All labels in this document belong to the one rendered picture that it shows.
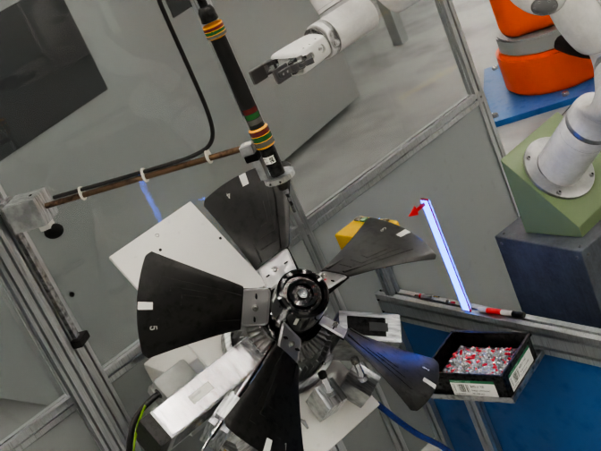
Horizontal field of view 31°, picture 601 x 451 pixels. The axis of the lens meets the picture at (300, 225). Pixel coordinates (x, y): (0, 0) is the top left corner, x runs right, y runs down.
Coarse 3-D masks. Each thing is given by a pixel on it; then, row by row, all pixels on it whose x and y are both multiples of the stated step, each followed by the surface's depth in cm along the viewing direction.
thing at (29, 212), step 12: (24, 192) 259; (36, 192) 255; (48, 192) 257; (0, 204) 255; (12, 204) 254; (24, 204) 252; (36, 204) 252; (12, 216) 255; (24, 216) 254; (36, 216) 253; (48, 216) 255; (12, 228) 258; (24, 228) 255
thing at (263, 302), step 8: (256, 288) 239; (264, 288) 239; (248, 296) 239; (264, 296) 240; (248, 304) 239; (256, 304) 240; (264, 304) 240; (248, 312) 240; (256, 312) 241; (264, 312) 241; (248, 320) 241; (256, 320) 241; (264, 320) 242
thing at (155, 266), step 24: (144, 264) 233; (168, 264) 234; (144, 288) 233; (168, 288) 234; (192, 288) 235; (216, 288) 236; (240, 288) 237; (144, 312) 233; (168, 312) 234; (192, 312) 236; (216, 312) 237; (240, 312) 239; (144, 336) 233; (168, 336) 235; (192, 336) 237
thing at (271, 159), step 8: (200, 0) 220; (200, 8) 221; (208, 8) 221; (200, 16) 221; (208, 16) 221; (216, 16) 222; (264, 152) 233; (272, 152) 233; (264, 160) 234; (272, 160) 234; (280, 160) 235; (272, 168) 235; (280, 168) 235; (272, 176) 236; (280, 184) 236; (288, 184) 237
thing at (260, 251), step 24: (216, 192) 257; (240, 192) 255; (264, 192) 252; (216, 216) 256; (240, 216) 253; (264, 216) 250; (288, 216) 248; (240, 240) 252; (264, 240) 248; (288, 240) 245
